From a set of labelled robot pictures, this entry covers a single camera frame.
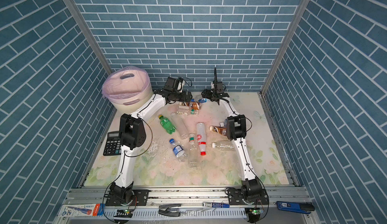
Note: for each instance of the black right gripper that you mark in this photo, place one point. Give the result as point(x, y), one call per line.
point(205, 91)

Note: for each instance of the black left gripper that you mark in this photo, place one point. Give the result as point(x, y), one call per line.
point(183, 98)

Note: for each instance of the clear bottle blue label back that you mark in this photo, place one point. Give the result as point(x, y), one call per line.
point(200, 100)

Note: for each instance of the brown coffee bottle back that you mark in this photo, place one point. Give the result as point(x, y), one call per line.
point(194, 105)

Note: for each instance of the brown coffee bottle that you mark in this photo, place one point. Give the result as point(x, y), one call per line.
point(194, 105)
point(218, 129)

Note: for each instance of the long clear plastic bottle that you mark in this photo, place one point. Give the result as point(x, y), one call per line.
point(179, 125)

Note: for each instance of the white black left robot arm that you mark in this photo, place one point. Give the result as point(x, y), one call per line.
point(132, 132)

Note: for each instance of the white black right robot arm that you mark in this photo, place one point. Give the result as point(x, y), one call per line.
point(236, 132)

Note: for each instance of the cream bin with pink liner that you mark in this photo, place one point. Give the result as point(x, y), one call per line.
point(128, 89)

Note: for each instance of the green soda bottle yellow cap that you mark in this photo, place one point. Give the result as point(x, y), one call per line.
point(167, 124)

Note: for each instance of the white bottle red cap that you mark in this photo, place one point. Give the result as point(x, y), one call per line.
point(201, 138)

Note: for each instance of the brown coffee bottle right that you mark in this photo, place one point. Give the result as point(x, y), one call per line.
point(218, 129)

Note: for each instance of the clear bottle blue cap label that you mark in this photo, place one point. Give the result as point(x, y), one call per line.
point(178, 150)

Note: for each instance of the clear bottle green white cap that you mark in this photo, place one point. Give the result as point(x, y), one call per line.
point(193, 157)

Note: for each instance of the black calculator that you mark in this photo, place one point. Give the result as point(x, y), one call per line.
point(113, 144)

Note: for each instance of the black pliers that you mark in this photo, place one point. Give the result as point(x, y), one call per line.
point(169, 210)

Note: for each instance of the white red blue box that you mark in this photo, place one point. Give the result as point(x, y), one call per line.
point(78, 210)

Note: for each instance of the blue black hand tool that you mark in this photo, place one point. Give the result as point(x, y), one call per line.
point(300, 208)

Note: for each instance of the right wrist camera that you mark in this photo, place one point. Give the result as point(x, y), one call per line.
point(217, 86)

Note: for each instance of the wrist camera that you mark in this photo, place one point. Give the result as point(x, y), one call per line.
point(217, 86)
point(174, 84)

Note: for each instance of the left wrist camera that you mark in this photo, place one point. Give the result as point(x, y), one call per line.
point(174, 84)

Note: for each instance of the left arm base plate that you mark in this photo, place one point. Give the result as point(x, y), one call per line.
point(129, 197)

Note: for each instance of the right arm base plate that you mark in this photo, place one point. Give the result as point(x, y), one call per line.
point(239, 197)

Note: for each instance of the white slotted cable duct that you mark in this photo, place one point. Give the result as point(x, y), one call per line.
point(145, 214)

